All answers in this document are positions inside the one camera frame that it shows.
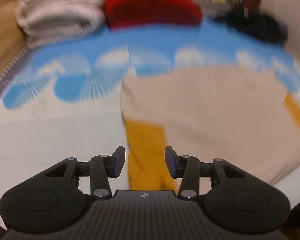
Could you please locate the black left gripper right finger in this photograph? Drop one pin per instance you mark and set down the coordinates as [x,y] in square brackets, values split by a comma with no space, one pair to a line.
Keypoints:
[231,197]

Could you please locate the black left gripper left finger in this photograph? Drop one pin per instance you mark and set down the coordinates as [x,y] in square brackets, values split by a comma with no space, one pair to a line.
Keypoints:
[60,195]

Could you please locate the beige and mustard hooded jacket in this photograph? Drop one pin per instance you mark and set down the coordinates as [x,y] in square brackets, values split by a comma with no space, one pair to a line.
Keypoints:
[247,118]

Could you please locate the black clothes pile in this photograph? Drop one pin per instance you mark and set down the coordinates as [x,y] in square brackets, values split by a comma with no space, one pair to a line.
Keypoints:
[259,26]

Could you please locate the blue and white bedsheet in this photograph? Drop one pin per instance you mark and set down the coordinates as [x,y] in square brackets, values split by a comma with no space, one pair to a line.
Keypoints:
[63,100]

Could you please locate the white folded fleece blanket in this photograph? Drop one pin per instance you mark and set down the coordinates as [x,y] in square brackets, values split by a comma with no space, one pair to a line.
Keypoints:
[50,21]

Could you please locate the red folded blanket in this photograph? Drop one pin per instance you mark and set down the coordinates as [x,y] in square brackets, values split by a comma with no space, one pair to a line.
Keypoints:
[127,13]

